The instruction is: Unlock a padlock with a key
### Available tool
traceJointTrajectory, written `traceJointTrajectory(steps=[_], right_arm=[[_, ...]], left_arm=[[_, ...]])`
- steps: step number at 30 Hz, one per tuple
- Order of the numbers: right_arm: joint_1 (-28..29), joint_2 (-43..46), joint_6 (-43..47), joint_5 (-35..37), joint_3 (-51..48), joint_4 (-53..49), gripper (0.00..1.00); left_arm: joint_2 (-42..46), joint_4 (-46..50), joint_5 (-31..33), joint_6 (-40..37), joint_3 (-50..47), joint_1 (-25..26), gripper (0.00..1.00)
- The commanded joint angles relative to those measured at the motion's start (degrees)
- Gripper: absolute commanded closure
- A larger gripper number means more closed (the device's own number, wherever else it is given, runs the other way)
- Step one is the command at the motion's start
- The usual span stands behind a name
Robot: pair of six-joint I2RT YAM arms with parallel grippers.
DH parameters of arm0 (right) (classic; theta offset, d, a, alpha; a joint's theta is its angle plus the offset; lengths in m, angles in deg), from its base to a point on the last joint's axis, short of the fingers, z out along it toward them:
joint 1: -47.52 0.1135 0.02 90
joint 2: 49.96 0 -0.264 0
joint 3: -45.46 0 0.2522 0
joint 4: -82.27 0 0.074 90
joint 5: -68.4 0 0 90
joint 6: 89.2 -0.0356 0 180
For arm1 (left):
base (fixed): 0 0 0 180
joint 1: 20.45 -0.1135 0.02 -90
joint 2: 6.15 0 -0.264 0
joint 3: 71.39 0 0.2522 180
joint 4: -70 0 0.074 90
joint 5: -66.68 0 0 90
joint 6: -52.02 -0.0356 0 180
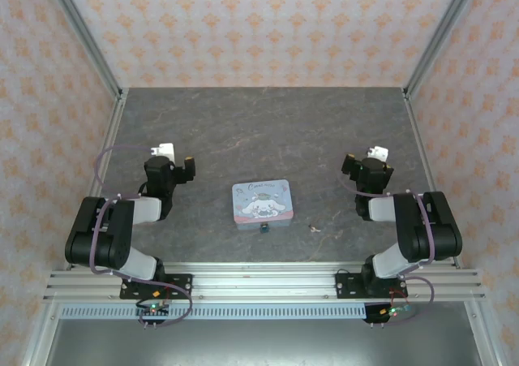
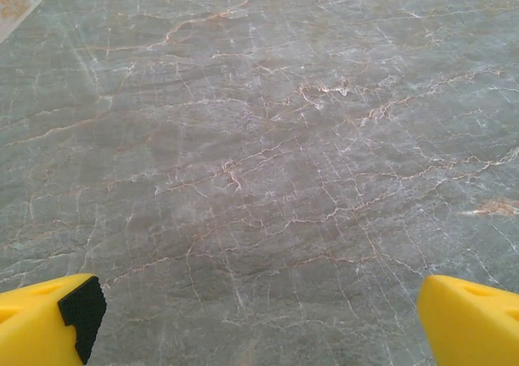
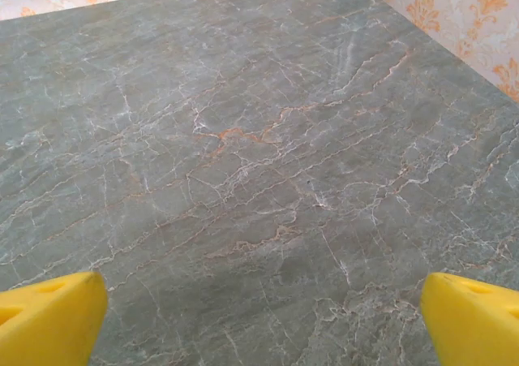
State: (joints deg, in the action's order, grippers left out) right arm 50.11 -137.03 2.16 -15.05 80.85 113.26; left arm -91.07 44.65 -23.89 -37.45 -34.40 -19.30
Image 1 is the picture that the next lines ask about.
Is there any blue cartoon tin box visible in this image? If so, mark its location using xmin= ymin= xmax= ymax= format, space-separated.
xmin=231 ymin=179 xmax=294 ymax=234

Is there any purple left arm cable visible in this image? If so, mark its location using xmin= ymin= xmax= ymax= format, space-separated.
xmin=88 ymin=144 xmax=194 ymax=329

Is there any aluminium frame post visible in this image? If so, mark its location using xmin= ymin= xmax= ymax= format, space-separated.
xmin=464 ymin=300 xmax=506 ymax=366
xmin=42 ymin=0 xmax=125 ymax=99
xmin=403 ymin=0 xmax=486 ymax=99
xmin=22 ymin=300 xmax=62 ymax=366

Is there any black rectangular device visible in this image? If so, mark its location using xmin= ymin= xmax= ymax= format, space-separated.
xmin=366 ymin=145 xmax=390 ymax=161

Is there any aluminium table side rail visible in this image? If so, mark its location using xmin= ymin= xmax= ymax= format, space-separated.
xmin=66 ymin=89 xmax=130 ymax=270
xmin=403 ymin=89 xmax=463 ymax=269

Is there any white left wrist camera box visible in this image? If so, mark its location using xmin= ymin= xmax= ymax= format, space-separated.
xmin=148 ymin=141 xmax=176 ymax=160

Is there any aluminium base rail beam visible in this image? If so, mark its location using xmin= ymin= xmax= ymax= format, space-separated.
xmin=43 ymin=261 xmax=487 ymax=303

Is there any slotted grey cable duct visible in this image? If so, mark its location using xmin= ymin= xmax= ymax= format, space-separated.
xmin=59 ymin=304 xmax=368 ymax=321

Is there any grey metal panel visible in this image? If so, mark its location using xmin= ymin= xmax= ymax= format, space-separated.
xmin=44 ymin=319 xmax=483 ymax=366

